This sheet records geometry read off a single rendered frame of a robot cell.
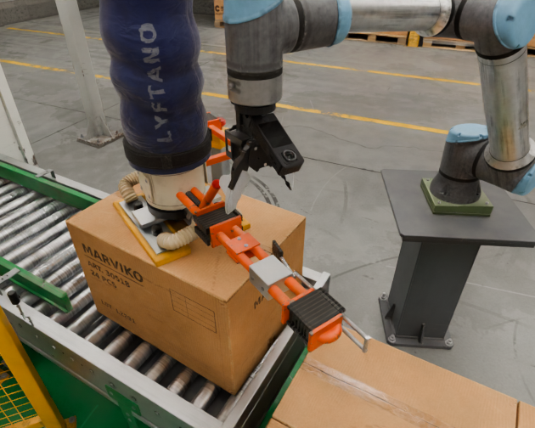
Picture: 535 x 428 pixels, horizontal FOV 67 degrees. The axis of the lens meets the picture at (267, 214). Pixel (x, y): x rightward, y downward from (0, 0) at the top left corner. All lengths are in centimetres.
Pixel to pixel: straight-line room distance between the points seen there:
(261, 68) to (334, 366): 97
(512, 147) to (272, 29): 99
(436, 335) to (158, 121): 169
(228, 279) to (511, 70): 88
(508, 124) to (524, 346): 132
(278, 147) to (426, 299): 145
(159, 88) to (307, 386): 92
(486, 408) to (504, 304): 123
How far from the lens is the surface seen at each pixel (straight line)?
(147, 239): 114
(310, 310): 74
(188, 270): 105
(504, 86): 127
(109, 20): 96
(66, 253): 190
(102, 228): 126
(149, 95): 96
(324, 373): 134
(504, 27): 113
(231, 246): 88
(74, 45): 400
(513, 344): 239
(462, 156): 163
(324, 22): 70
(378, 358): 140
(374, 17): 99
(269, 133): 68
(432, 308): 205
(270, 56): 65
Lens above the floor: 165
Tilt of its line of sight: 35 degrees down
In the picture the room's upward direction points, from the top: straight up
